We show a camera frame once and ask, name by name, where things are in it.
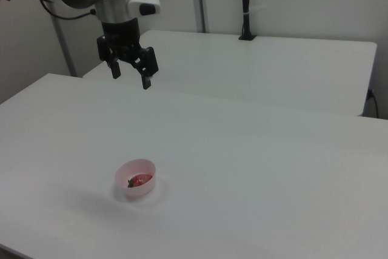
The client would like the black wall cable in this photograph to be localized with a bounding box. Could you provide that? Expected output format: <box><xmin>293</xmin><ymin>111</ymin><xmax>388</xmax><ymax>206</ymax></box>
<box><xmin>367</xmin><ymin>89</ymin><xmax>380</xmax><ymax>118</ymax></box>

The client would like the pink plastic bowl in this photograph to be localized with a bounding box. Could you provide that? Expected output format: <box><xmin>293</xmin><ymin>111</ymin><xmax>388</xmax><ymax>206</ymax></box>
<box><xmin>114</xmin><ymin>158</ymin><xmax>157</xmax><ymax>198</ymax></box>

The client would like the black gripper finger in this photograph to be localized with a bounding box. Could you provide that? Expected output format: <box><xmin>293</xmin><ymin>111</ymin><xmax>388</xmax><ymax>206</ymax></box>
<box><xmin>96</xmin><ymin>35</ymin><xmax>122</xmax><ymax>79</ymax></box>
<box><xmin>132</xmin><ymin>46</ymin><xmax>159</xmax><ymax>91</ymax></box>

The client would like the white side table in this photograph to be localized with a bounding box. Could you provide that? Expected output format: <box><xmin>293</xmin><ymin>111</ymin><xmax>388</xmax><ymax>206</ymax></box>
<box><xmin>82</xmin><ymin>30</ymin><xmax>378</xmax><ymax>118</ymax></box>

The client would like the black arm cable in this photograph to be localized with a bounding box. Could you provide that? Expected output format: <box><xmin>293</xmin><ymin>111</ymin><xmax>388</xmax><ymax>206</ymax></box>
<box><xmin>38</xmin><ymin>0</ymin><xmax>97</xmax><ymax>21</ymax></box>

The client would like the black camera pole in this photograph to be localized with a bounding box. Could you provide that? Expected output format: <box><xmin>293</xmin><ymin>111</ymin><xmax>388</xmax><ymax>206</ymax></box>
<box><xmin>238</xmin><ymin>0</ymin><xmax>258</xmax><ymax>42</ymax></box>

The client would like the red strawberry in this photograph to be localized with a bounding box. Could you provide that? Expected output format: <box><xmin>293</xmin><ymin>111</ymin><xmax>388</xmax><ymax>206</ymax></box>
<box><xmin>127</xmin><ymin>173</ymin><xmax>153</xmax><ymax>188</ymax></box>

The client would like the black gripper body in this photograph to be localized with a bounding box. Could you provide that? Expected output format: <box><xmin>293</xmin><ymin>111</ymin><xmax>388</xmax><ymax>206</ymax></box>
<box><xmin>101</xmin><ymin>18</ymin><xmax>142</xmax><ymax>61</ymax></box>

